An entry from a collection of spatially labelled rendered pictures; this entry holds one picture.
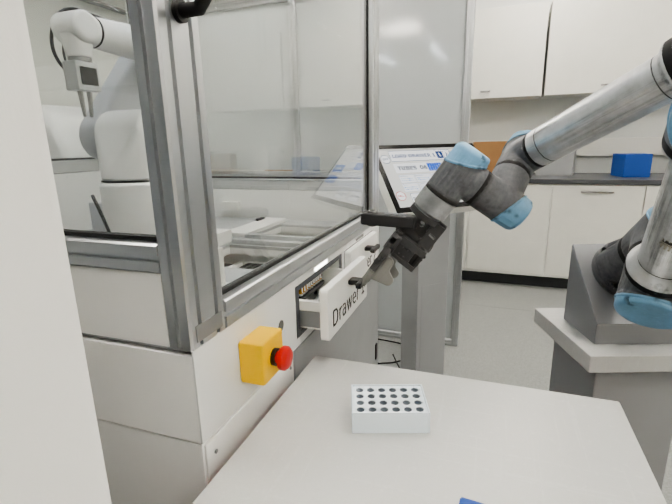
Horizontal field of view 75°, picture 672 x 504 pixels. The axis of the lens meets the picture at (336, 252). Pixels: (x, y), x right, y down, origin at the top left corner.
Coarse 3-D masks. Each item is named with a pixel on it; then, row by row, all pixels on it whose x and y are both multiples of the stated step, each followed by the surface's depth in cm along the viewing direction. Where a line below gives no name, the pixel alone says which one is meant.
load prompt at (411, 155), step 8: (392, 152) 171; (400, 152) 172; (408, 152) 174; (416, 152) 175; (424, 152) 177; (432, 152) 179; (440, 152) 180; (448, 152) 182; (392, 160) 169; (400, 160) 170; (408, 160) 172; (416, 160) 173
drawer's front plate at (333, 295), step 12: (360, 264) 108; (336, 276) 96; (348, 276) 99; (360, 276) 108; (324, 288) 88; (336, 288) 92; (348, 288) 100; (324, 300) 87; (336, 300) 92; (348, 300) 100; (360, 300) 110; (324, 312) 88; (336, 312) 92; (348, 312) 101; (324, 324) 88; (336, 324) 93; (324, 336) 89
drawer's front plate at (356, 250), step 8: (376, 232) 142; (360, 240) 130; (368, 240) 133; (376, 240) 143; (352, 248) 120; (360, 248) 126; (352, 256) 119; (368, 256) 134; (376, 256) 144; (368, 264) 135
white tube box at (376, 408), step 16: (368, 384) 77; (384, 384) 77; (400, 384) 77; (416, 384) 77; (352, 400) 72; (368, 400) 73; (384, 400) 73; (400, 400) 73; (416, 400) 73; (352, 416) 69; (368, 416) 69; (384, 416) 69; (400, 416) 69; (416, 416) 69; (352, 432) 70; (368, 432) 70; (384, 432) 70; (400, 432) 70; (416, 432) 70
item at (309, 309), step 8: (328, 272) 114; (336, 272) 113; (328, 280) 115; (320, 288) 116; (312, 296) 110; (304, 304) 91; (312, 304) 90; (304, 312) 91; (312, 312) 90; (304, 320) 92; (312, 320) 91; (312, 328) 92
